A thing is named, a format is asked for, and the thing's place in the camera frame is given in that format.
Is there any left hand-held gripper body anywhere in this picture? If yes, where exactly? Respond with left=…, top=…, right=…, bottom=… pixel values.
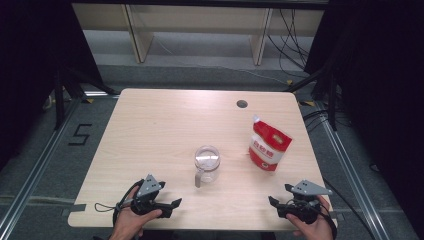
left=130, top=173, right=173, bottom=219

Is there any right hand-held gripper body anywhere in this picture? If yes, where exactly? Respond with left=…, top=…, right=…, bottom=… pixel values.
left=276, top=179, right=334, bottom=225

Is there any red and white spout pouch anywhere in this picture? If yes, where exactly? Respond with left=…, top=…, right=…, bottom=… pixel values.
left=248, top=114, right=294, bottom=173

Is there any clear jar with beige handle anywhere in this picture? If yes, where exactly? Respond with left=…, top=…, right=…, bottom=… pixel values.
left=193, top=144, right=222, bottom=189

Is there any person's right hand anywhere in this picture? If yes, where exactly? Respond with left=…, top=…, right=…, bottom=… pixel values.
left=285, top=195, right=335, bottom=240

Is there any person's left hand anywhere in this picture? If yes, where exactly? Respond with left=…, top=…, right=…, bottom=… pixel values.
left=111, top=186, right=164, bottom=240

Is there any black metal stand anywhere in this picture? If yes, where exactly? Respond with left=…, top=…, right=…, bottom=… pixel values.
left=284, top=66, right=338, bottom=132
left=53, top=66, right=118, bottom=131

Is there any black curtain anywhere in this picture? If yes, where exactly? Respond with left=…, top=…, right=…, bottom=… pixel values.
left=0, top=0, right=105, bottom=169
left=304, top=0, right=424, bottom=231

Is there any light wooden shelf unit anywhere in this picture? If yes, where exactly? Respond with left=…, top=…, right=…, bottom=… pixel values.
left=71, top=3, right=326, bottom=66

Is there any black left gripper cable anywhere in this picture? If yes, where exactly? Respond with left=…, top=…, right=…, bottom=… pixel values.
left=112, top=179, right=145, bottom=226

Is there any black right gripper wrist cable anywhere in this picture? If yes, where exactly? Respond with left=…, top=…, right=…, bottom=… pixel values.
left=316, top=199, right=338, bottom=240

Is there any black floor cable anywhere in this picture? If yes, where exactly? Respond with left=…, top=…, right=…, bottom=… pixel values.
left=321, top=178, right=378, bottom=240

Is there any aluminium floor rail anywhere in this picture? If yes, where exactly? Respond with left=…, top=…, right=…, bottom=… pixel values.
left=0, top=96, right=82, bottom=234
left=316, top=101, right=388, bottom=240

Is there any thin dark lanyard loop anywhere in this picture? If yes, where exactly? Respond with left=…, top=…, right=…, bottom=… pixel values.
left=94, top=202, right=118, bottom=213

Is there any bundle of black cables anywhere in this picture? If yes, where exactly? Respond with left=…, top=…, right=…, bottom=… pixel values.
left=266, top=8, right=311, bottom=79

